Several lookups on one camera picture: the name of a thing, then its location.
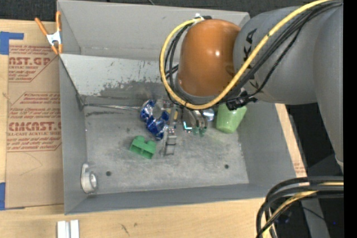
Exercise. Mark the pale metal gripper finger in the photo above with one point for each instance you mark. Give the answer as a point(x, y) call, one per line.
point(170, 145)
point(173, 116)

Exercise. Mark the blue and white crumpled packet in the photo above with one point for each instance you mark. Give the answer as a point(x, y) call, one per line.
point(153, 122)

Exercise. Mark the grey metal bin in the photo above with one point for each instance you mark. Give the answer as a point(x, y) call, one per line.
point(173, 170)

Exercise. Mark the green toy building block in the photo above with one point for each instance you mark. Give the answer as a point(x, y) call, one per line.
point(142, 147)

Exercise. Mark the light green plastic cup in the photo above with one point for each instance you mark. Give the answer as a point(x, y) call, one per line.
point(230, 119)

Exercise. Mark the brown cardboard board red print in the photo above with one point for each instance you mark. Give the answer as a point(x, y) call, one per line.
point(30, 120)

